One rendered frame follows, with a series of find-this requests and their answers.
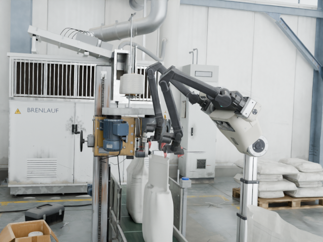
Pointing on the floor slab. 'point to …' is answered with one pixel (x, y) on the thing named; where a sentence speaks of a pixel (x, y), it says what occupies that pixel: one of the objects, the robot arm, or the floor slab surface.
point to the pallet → (295, 202)
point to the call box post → (184, 211)
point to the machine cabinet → (59, 122)
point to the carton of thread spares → (40, 224)
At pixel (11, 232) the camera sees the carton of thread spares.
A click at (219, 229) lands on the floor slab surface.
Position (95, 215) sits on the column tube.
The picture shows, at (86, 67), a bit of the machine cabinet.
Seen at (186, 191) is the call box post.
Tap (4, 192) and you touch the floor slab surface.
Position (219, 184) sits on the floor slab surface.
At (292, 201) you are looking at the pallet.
